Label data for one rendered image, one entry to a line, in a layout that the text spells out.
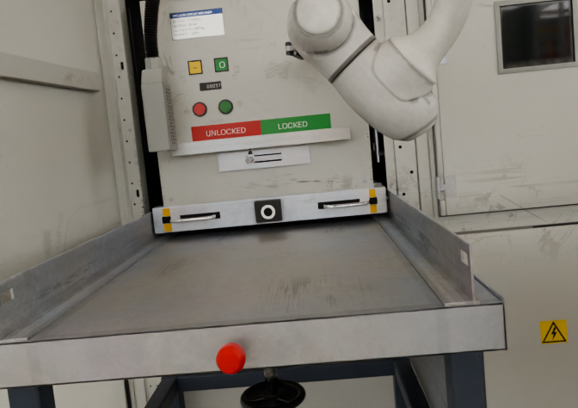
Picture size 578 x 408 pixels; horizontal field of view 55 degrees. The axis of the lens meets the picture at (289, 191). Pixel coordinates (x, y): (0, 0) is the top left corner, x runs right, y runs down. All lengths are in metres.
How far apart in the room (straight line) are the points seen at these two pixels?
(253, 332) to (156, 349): 0.12
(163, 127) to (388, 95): 0.52
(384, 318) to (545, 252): 0.80
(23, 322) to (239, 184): 0.65
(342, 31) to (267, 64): 0.46
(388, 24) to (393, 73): 0.47
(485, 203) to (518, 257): 0.15
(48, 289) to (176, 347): 0.25
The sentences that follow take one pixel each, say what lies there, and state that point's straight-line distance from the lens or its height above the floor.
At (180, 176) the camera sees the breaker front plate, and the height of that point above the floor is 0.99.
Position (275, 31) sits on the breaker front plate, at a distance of 1.31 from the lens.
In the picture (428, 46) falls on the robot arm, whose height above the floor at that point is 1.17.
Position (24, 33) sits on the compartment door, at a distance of 1.15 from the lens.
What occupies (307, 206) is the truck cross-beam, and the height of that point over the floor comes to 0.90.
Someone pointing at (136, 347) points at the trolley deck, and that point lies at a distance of 0.70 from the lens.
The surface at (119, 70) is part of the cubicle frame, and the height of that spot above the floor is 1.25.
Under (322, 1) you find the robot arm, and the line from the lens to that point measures 0.86.
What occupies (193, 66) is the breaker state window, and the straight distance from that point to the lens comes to 1.32.
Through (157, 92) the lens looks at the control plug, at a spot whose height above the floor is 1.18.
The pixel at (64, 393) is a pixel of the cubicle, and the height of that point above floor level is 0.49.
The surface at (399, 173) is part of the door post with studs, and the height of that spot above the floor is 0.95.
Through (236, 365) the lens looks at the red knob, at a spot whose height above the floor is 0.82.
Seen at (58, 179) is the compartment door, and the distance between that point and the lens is 1.17.
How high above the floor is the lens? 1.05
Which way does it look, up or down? 5 degrees down
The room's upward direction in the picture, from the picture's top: 6 degrees counter-clockwise
